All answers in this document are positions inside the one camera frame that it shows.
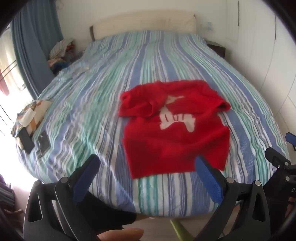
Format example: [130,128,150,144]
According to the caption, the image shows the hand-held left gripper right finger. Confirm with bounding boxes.
[195,156,274,241]

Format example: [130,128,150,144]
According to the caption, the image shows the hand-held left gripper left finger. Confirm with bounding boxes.
[23,154,101,241]

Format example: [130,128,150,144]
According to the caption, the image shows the pile of mixed clothes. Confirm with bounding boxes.
[47,38,77,75]

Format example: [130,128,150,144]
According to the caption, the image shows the blue curtain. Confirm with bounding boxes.
[10,0,64,99]

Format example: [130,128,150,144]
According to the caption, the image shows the green plastic object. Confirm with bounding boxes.
[170,218,193,241]

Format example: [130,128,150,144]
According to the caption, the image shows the red knitted sweater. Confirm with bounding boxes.
[118,80,232,179]

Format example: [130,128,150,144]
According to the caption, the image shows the black smartphone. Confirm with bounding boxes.
[18,128,35,154]

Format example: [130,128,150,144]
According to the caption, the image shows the cream padded headboard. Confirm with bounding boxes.
[90,11,197,42]

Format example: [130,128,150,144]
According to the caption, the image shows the red hanging garment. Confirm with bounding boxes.
[0,68,10,96]

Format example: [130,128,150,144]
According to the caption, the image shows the patterned folded cloth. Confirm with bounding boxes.
[11,99,53,149]

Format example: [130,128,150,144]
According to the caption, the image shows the white wardrobe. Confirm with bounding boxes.
[225,0,296,130]

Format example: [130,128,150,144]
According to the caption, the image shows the dark bedside table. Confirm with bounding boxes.
[205,40,226,58]

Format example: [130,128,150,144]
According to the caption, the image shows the dark flat pouch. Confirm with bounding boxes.
[36,132,51,154]

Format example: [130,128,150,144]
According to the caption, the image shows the bed with striped duvet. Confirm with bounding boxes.
[15,30,292,217]

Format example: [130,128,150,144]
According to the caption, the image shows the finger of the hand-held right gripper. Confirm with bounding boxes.
[285,132,296,149]

